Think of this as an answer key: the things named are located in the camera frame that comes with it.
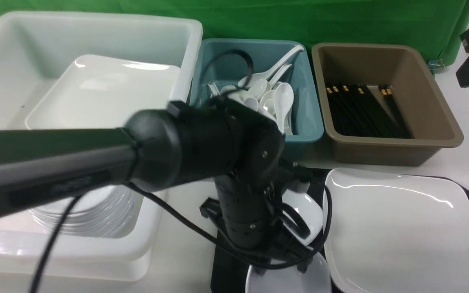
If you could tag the pile of black chopsticks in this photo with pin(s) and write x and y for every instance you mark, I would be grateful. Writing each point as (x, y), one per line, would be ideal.
(356, 111)

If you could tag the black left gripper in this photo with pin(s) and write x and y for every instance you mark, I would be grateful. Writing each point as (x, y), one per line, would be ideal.
(266, 229)

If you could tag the large white square plate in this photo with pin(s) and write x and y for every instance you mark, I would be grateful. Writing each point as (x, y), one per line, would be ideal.
(393, 233)

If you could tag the stack of white plates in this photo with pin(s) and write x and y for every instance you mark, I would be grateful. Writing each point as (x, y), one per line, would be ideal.
(103, 92)

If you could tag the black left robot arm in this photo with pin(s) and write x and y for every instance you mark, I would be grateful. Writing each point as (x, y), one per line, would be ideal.
(163, 148)

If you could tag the teal plastic bin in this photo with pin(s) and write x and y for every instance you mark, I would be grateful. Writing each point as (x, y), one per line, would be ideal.
(306, 116)

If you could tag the green backdrop cloth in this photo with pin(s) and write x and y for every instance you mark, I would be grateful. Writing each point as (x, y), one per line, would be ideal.
(432, 27)

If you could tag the white ceramic soup spoon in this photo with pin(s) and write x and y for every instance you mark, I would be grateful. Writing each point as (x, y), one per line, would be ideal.
(283, 102)

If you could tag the white bowl with spoon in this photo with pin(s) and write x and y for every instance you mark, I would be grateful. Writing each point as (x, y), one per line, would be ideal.
(316, 279)

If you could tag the pile of white spoons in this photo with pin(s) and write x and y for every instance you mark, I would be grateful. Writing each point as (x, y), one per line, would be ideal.
(258, 94)

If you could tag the large white plastic tub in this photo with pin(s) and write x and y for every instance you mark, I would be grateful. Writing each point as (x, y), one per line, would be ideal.
(36, 48)

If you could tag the stack of white bowls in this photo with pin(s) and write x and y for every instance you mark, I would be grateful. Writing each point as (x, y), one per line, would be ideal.
(102, 213)

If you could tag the brown plastic bin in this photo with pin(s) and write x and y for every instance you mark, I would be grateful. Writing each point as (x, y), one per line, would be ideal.
(421, 102)

